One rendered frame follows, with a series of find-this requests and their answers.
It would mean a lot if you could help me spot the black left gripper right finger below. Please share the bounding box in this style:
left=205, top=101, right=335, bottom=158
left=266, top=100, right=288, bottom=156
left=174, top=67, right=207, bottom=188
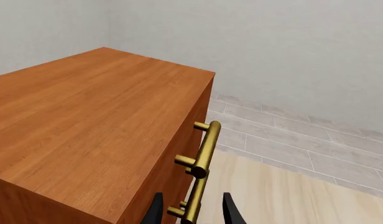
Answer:
left=222, top=192, right=249, bottom=224

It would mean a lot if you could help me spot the wooden cabinet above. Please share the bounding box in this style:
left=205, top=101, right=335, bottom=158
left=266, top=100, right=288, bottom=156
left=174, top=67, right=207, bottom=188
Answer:
left=0, top=47, right=216, bottom=224

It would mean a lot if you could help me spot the wooden drawer front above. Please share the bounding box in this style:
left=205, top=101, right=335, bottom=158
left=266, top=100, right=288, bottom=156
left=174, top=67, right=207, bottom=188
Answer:
left=171, top=77, right=215, bottom=174

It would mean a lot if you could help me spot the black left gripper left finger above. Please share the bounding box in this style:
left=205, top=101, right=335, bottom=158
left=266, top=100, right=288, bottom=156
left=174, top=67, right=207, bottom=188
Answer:
left=141, top=192, right=165, bottom=224

